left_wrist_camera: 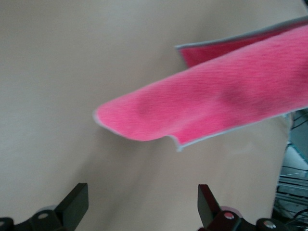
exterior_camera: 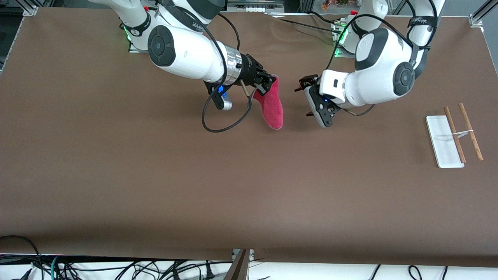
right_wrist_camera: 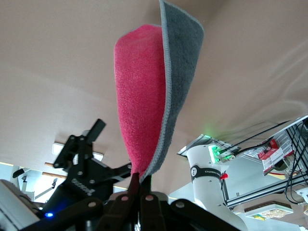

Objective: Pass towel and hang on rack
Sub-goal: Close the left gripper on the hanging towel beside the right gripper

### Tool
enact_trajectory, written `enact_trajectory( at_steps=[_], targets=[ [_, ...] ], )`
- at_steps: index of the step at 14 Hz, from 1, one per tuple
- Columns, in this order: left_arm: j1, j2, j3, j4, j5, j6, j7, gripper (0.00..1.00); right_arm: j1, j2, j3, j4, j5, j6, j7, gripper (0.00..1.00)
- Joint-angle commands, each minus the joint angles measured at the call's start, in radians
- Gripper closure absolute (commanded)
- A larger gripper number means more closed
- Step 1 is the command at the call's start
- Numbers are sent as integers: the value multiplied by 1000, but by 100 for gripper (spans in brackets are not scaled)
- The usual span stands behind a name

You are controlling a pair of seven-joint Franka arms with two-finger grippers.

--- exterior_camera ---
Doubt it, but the brown table cover sheet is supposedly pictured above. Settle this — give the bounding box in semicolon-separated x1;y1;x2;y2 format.
0;8;498;268

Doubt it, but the black plug with cable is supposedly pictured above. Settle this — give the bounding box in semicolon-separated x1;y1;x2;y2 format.
202;261;217;280

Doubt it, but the orange patterned object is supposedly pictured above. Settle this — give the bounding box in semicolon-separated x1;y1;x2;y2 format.
321;0;361;11

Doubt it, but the grey power strip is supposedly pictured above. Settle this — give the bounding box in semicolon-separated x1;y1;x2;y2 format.
227;0;285;12

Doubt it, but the thin black base cable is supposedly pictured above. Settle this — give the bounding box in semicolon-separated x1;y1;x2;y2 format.
277;17;337;34

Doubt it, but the white flat strip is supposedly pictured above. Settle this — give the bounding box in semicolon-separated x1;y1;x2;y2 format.
265;12;312;19

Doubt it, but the pink towel with grey edge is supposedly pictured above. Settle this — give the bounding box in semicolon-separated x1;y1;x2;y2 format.
252;75;284;131

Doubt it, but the brown wooden post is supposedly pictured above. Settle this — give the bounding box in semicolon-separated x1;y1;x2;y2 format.
224;249;250;280

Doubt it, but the white rack with wooden rods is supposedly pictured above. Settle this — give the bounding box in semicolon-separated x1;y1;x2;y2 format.
425;103;484;169

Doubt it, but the thick black floor cable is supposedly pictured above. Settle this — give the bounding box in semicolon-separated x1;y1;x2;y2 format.
0;234;43;273

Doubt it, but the thick black base cable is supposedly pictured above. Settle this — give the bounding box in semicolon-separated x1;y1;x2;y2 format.
307;10;344;25

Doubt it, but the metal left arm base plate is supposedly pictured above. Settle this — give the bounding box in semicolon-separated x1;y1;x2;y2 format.
333;23;360;59

